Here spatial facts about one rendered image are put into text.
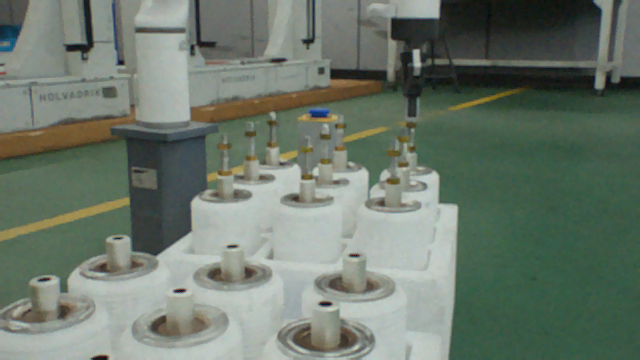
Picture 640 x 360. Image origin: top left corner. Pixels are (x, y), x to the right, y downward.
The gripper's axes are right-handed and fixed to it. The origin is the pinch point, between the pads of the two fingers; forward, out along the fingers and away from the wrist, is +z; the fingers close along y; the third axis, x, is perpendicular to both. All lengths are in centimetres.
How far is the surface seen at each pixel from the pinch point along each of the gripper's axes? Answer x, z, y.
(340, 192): 11.5, 10.9, -13.2
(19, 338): 37, 11, -64
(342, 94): 4, 33, 365
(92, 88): 114, 14, 189
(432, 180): -3.4, 11.2, -3.4
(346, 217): 10.6, 14.9, -12.7
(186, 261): 32.2, 17.7, -25.2
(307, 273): 16.0, 18.0, -28.7
